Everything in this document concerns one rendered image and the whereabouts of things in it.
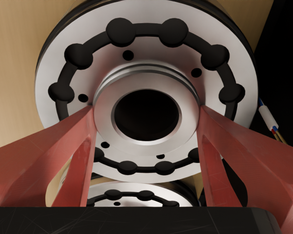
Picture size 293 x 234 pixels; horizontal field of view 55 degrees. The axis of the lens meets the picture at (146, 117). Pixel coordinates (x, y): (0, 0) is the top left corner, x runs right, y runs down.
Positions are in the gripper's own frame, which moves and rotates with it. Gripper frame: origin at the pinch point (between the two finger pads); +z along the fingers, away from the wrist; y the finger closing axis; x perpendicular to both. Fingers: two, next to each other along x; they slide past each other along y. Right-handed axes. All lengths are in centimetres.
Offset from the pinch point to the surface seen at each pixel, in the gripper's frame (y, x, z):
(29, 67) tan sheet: 6.3, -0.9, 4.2
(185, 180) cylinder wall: -2.6, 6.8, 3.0
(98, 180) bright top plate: 2.9, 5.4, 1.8
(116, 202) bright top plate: 2.0, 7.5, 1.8
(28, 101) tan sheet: 7.0, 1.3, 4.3
